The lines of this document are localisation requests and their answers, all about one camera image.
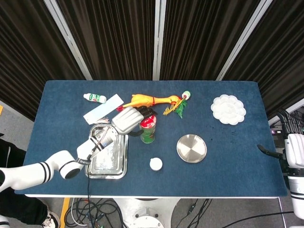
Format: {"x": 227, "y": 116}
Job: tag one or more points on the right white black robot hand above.
{"x": 295, "y": 149}

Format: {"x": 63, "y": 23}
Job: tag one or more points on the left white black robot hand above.
{"x": 127, "y": 120}

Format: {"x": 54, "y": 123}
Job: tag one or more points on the green can with red lid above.
{"x": 148, "y": 135}

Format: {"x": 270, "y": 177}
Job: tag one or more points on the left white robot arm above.
{"x": 59, "y": 166}

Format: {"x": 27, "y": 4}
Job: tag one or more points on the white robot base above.
{"x": 145, "y": 213}

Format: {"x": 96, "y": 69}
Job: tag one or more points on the yellow rubber chicken toy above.
{"x": 142, "y": 99}

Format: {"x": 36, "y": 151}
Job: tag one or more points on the white paper strip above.
{"x": 104, "y": 108}

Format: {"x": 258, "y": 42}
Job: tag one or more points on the power strip with lights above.
{"x": 276, "y": 131}

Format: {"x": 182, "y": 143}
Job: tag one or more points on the small white bottle green label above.
{"x": 95, "y": 97}

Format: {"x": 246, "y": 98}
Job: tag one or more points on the rectangular steel tray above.
{"x": 107, "y": 166}

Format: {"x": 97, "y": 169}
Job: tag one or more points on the green yellow artificial plant sprig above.
{"x": 181, "y": 108}

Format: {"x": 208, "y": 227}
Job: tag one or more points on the small bottle green white cap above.
{"x": 186, "y": 94}

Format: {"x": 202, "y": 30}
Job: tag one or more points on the round steel plate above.
{"x": 191, "y": 148}

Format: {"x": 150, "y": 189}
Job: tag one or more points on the white flower-shaped paint palette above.
{"x": 228, "y": 109}

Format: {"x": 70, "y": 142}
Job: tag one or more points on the dark pleated curtain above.
{"x": 28, "y": 59}
{"x": 111, "y": 40}
{"x": 278, "y": 66}
{"x": 202, "y": 40}

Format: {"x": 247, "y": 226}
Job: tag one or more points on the blue felt table cover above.
{"x": 213, "y": 175}

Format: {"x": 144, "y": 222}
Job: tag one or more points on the yellow floor tape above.
{"x": 64, "y": 209}

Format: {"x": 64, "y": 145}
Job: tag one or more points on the black jacket white stripe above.
{"x": 9, "y": 152}

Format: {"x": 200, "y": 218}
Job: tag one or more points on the black white sneaker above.
{"x": 51, "y": 219}

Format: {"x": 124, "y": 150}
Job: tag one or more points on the black trouser leg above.
{"x": 23, "y": 206}

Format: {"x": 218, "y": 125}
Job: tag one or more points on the white partition post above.
{"x": 158, "y": 40}
{"x": 244, "y": 40}
{"x": 69, "y": 40}

